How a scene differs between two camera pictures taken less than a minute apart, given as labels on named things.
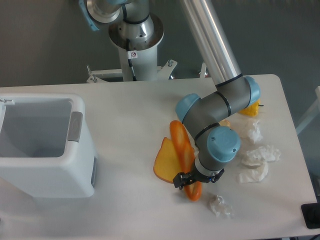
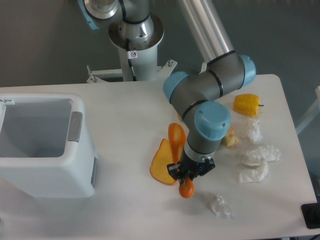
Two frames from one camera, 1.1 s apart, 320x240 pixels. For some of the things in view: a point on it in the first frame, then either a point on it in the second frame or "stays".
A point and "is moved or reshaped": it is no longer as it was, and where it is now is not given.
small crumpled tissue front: x=219 y=208 stays
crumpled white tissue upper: x=255 y=133 stays
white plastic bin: x=46 y=149 stays
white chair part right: x=314 y=111 stays
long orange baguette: x=184 y=151 is moved or reshaped
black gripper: x=181 y=178 → x=187 y=167
